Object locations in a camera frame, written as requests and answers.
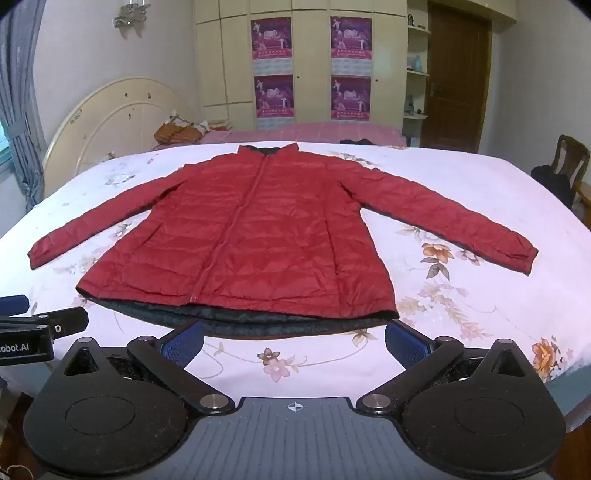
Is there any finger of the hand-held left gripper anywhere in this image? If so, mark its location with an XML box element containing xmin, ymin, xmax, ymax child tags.
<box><xmin>0</xmin><ymin>307</ymin><xmax>89</xmax><ymax>335</ymax></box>
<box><xmin>0</xmin><ymin>295</ymin><xmax>30</xmax><ymax>317</ymax></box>

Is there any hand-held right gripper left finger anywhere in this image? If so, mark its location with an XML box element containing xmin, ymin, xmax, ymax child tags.
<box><xmin>62</xmin><ymin>320</ymin><xmax>235</xmax><ymax>415</ymax></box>

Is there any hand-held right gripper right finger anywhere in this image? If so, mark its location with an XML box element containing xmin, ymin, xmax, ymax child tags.
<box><xmin>355</xmin><ymin>320</ymin><xmax>528</xmax><ymax>416</ymax></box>

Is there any red down jacket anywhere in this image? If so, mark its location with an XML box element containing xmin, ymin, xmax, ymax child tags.
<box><xmin>28</xmin><ymin>143</ymin><xmax>539</xmax><ymax>341</ymax></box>

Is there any floral white bed sheet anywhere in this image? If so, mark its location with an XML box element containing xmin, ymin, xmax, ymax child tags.
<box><xmin>0</xmin><ymin>140</ymin><xmax>591</xmax><ymax>435</ymax></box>

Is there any grey blue curtain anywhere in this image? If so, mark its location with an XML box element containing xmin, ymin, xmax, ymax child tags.
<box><xmin>0</xmin><ymin>0</ymin><xmax>48</xmax><ymax>209</ymax></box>

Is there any cream round headboard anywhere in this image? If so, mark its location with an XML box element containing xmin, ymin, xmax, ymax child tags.
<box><xmin>42</xmin><ymin>76</ymin><xmax>197</xmax><ymax>188</ymax></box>

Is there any brown handbag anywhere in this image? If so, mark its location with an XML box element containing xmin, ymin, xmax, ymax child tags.
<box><xmin>153</xmin><ymin>115</ymin><xmax>208</xmax><ymax>145</ymax></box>

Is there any black bag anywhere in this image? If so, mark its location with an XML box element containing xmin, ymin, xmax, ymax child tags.
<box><xmin>530</xmin><ymin>165</ymin><xmax>576</xmax><ymax>209</ymax></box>

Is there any wooden chair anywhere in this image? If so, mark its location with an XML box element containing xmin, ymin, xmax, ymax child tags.
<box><xmin>551</xmin><ymin>135</ymin><xmax>591</xmax><ymax>204</ymax></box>

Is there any brown wooden door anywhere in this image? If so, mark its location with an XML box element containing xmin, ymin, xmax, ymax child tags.
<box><xmin>422</xmin><ymin>0</ymin><xmax>493</xmax><ymax>154</ymax></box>

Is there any cream wardrobe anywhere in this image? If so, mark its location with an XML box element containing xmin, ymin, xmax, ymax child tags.
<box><xmin>194</xmin><ymin>0</ymin><xmax>409</xmax><ymax>134</ymax></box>

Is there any purple wall poster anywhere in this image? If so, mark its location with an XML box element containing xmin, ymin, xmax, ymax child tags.
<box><xmin>331</xmin><ymin>76</ymin><xmax>372</xmax><ymax>121</ymax></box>
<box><xmin>250</xmin><ymin>17</ymin><xmax>293</xmax><ymax>61</ymax></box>
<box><xmin>330</xmin><ymin>17</ymin><xmax>373</xmax><ymax>61</ymax></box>
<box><xmin>254</xmin><ymin>75</ymin><xmax>295</xmax><ymax>120</ymax></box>

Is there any cream wall shelf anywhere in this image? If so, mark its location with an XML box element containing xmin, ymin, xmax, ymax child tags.
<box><xmin>403</xmin><ymin>17</ymin><xmax>433</xmax><ymax>137</ymax></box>

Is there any silver wall lamp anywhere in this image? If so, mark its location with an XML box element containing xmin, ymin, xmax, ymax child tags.
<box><xmin>113</xmin><ymin>0</ymin><xmax>151</xmax><ymax>27</ymax></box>

